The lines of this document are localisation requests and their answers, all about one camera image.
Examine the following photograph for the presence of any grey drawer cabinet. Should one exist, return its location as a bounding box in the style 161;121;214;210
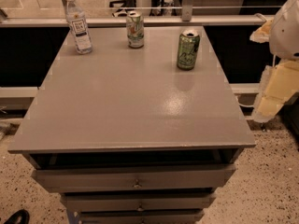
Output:
7;25;257;224

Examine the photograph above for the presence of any black office chair base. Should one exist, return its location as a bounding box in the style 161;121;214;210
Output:
109;0;136;17

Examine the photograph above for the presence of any grey top drawer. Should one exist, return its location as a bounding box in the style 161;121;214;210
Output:
32;164;235;193

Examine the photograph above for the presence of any clear plastic water bottle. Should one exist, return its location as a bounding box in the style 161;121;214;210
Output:
65;0;93;54

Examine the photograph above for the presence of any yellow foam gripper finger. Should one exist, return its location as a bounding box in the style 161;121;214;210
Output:
249;20;273;43
252;60;299;123

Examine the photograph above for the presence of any grey middle drawer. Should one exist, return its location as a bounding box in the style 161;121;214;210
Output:
61;190;216;212

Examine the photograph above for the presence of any white cable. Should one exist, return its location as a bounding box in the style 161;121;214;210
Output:
235;95;256;108

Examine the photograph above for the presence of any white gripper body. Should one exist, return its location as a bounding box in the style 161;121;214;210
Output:
269;0;299;60

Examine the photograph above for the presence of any grey drawer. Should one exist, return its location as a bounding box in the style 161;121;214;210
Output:
79;209;204;224
61;190;216;212
32;164;235;193

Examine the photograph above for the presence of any green soda can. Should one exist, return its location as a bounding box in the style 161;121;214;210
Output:
177;29;200;70

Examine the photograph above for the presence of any white green 7up can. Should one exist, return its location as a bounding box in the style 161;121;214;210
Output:
126;10;144;49

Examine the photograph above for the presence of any black shoe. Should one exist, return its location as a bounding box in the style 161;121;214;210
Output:
4;209;30;224

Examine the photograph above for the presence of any grey bottom drawer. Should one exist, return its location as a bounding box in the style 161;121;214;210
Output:
79;209;204;224

